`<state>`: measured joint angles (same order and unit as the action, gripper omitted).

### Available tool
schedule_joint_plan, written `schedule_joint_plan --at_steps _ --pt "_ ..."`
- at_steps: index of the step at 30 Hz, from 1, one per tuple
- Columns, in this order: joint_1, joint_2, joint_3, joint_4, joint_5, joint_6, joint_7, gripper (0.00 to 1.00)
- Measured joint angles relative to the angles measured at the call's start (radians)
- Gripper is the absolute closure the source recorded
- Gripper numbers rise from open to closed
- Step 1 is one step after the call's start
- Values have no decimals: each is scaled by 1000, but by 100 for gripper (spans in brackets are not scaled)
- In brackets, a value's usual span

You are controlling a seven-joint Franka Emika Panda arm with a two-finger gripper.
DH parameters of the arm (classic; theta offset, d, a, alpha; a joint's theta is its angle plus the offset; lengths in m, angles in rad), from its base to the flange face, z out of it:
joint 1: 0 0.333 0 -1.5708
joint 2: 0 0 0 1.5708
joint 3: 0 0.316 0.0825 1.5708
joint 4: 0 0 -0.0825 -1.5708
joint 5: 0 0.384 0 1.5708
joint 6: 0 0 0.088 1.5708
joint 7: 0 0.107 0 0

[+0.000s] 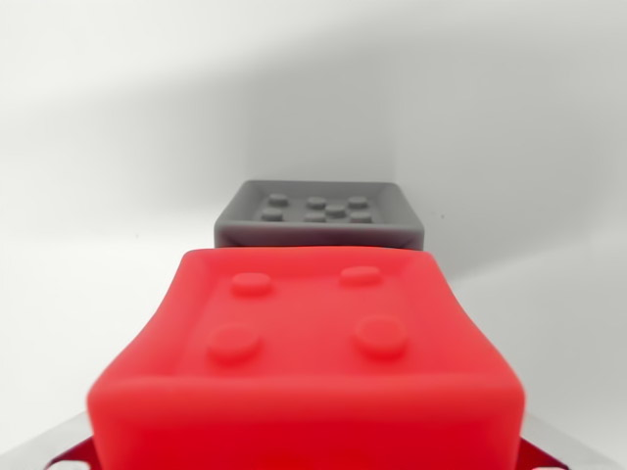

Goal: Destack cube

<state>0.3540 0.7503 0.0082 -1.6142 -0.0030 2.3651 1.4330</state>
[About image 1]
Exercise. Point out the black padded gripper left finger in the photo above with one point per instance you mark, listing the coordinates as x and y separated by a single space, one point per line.
73 440

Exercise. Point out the black padded gripper right finger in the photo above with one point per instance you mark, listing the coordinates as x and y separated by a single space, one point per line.
544 450

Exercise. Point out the red studded cube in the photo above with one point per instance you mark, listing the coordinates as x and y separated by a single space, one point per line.
308 362

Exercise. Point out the grey studded cube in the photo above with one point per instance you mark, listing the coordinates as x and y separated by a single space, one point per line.
318 218

